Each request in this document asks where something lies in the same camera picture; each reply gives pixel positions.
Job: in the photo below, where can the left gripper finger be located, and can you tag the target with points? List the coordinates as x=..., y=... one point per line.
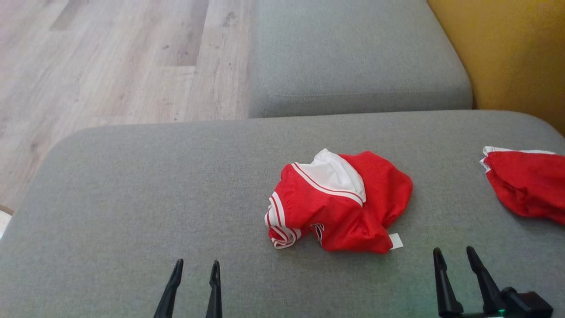
x=170, y=296
x=215, y=296

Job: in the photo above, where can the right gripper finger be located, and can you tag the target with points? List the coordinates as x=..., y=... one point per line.
x=445, y=291
x=485, y=287

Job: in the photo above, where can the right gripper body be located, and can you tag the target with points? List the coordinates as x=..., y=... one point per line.
x=529, y=307

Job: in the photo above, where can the red white basketball shorts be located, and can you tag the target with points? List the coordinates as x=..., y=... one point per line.
x=529, y=190
x=344, y=212

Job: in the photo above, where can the large grey sofa seat cushion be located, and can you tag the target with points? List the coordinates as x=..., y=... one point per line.
x=132, y=198

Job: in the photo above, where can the white mat with brown edge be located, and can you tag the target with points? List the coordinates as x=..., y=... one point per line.
x=3, y=221

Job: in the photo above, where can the small grey sofa cushion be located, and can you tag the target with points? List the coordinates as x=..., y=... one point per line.
x=353, y=53

